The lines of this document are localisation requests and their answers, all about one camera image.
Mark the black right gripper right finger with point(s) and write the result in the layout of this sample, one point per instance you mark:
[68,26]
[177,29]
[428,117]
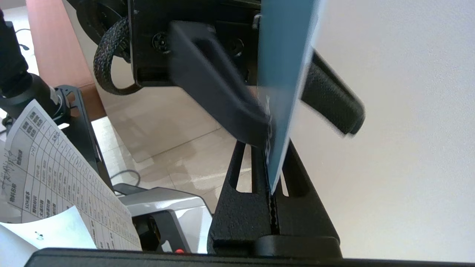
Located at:
[300,218]

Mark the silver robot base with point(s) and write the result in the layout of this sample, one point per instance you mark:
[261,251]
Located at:
[185,207]

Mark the printed table paper sheet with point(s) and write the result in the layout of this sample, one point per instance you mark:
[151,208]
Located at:
[55,178]

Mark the white room door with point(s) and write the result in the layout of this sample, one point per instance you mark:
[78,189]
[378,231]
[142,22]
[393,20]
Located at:
[408,129]

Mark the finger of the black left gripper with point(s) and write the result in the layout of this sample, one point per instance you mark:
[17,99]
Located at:
[334,100]
[215,81]

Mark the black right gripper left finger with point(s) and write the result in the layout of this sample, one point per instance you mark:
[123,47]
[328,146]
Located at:
[241,222]

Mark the blank white paper sheet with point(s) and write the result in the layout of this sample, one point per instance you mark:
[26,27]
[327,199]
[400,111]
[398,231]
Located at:
[48,233]

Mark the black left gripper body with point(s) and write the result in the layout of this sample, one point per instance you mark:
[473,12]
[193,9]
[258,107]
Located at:
[148,22]

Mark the brown wooden panel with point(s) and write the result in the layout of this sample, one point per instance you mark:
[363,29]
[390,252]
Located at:
[59,55]

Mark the white door hanger sign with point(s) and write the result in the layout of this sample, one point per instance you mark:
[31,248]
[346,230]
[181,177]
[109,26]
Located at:
[285,55]

